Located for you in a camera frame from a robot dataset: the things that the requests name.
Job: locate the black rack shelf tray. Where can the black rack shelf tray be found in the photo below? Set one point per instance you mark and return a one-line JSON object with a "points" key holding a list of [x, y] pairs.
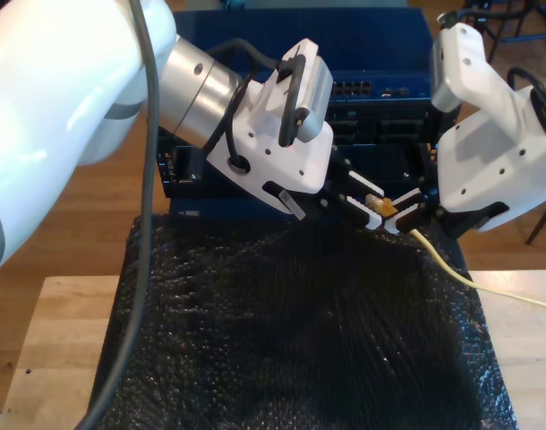
{"points": [[219, 190]]}

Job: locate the black rack server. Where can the black rack server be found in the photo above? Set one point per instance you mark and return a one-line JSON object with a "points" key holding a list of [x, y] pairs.
{"points": [[389, 130]]}

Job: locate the dark metal chair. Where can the dark metal chair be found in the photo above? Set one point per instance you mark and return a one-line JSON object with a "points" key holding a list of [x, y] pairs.
{"points": [[540, 224]]}

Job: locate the black bubble wrap mat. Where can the black bubble wrap mat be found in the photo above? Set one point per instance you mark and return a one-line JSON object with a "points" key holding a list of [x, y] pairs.
{"points": [[300, 336]]}

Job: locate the black rack frame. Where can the black rack frame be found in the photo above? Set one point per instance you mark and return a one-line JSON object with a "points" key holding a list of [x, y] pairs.
{"points": [[165, 174]]}

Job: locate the blue network switch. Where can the blue network switch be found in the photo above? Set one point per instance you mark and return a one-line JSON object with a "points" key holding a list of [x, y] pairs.
{"points": [[380, 45]]}

